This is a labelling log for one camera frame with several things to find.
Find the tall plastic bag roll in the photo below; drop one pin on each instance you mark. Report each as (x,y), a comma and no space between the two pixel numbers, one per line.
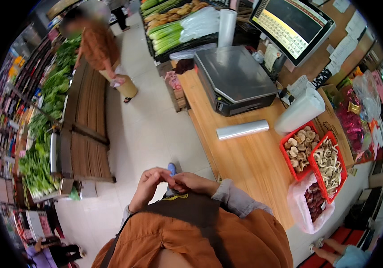
(227,28)

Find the steel weighing scale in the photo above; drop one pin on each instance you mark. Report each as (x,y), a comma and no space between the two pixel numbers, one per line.
(233,75)

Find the brown cardboard box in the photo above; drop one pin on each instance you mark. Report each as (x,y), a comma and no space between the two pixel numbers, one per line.
(332,127)

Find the black power plug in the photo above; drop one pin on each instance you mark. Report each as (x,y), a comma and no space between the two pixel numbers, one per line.
(283,93)

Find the shelf of packaged goods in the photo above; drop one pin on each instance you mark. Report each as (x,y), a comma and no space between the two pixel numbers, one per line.
(14,110)

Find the thin plastic bag roll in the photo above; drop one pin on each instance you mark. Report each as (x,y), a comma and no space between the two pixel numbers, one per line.
(241,130)

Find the person's left hand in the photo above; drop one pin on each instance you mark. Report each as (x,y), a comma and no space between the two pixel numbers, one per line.
(144,191)

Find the red basket brown mushrooms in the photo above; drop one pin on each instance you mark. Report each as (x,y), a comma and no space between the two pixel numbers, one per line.
(298,150)

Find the thick plastic bag roll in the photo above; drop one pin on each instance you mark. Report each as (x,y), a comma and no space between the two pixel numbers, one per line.
(300,110)

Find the pink bag of red dates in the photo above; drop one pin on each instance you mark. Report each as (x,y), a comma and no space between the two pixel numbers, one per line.
(307,209)

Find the red basket white mushrooms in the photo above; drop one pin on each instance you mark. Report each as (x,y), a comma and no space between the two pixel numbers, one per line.
(328,167)

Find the person's left fingers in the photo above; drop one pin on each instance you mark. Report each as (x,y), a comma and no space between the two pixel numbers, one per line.
(158,172)

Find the clear plastic bag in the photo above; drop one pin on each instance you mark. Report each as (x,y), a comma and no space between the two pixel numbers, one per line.
(191,53)

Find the person's right fingers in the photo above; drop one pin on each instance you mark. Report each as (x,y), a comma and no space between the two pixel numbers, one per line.
(179,182)

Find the person's right hand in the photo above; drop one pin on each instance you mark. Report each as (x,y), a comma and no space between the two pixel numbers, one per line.
(196,182)

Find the person's body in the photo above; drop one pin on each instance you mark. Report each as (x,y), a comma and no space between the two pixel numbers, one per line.
(178,241)

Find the wooden stand with leafy greens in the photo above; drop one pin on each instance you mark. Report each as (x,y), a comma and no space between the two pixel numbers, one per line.
(84,127)

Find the paper notes on board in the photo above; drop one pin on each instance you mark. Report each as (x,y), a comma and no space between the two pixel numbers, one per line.
(343,47)

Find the bag of pink wrapped sweets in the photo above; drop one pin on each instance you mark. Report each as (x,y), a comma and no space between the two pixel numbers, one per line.
(348,120)

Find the display of celery and vegetables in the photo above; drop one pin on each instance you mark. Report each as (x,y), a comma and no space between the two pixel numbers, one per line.
(171,30)

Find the touchscreen till monitor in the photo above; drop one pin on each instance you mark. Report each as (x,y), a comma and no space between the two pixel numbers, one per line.
(290,28)

